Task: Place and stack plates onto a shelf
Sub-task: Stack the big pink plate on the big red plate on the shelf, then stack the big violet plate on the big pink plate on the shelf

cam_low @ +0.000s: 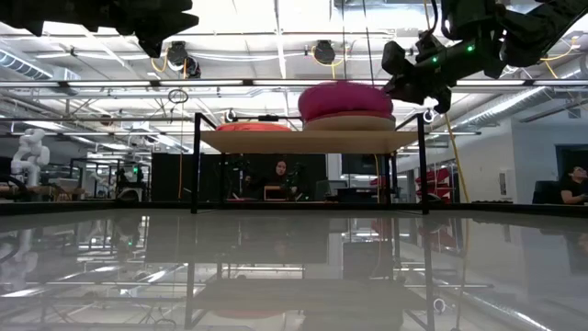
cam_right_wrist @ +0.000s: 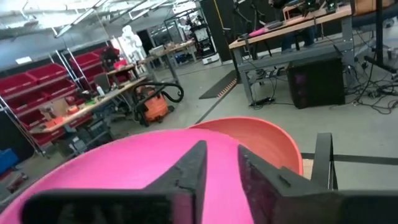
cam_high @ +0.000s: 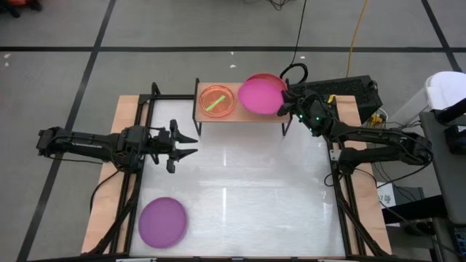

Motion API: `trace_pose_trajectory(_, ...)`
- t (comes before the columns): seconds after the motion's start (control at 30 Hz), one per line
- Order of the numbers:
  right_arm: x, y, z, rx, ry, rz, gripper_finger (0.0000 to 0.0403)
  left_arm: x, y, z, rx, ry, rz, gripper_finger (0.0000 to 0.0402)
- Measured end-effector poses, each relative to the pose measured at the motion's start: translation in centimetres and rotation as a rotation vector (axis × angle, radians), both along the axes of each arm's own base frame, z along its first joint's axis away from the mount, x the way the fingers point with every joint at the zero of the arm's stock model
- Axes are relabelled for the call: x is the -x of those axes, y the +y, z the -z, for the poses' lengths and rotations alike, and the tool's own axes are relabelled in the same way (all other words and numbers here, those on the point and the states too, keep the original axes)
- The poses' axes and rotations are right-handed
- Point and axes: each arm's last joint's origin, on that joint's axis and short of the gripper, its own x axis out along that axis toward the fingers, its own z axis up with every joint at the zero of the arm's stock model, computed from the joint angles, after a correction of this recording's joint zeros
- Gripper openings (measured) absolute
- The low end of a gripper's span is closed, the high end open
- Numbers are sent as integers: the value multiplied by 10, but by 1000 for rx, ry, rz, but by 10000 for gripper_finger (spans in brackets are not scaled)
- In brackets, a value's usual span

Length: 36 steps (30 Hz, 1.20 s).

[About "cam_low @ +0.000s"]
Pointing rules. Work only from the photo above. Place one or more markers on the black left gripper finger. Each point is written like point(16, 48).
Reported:
point(156, 5)
point(161, 27)

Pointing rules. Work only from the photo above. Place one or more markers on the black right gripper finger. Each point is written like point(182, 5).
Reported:
point(443, 101)
point(409, 91)

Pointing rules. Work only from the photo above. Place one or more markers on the magenta plate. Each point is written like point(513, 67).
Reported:
point(344, 99)

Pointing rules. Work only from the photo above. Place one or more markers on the beige plate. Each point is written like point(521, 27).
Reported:
point(349, 123)

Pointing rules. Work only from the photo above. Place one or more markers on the neon pink translucent plate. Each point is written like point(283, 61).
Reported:
point(252, 127)

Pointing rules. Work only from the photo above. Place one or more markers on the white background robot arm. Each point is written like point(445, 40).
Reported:
point(30, 156)

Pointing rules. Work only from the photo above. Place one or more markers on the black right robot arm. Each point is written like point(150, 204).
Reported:
point(528, 27)

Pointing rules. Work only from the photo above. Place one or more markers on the wooden shelf with black legs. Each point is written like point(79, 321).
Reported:
point(308, 141)

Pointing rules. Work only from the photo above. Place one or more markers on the red bin storage rack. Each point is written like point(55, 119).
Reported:
point(434, 184)

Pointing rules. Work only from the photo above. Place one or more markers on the blue office chair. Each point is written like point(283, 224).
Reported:
point(544, 192)

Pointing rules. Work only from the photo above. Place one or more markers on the person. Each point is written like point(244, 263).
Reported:
point(281, 177)
point(569, 188)

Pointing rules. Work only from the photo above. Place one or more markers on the small wooden box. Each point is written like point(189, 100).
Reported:
point(275, 193)

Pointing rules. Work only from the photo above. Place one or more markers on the silver ventilation duct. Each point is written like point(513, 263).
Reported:
point(519, 103)

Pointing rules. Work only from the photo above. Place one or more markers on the black aluminium table frame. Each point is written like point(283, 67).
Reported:
point(92, 208)

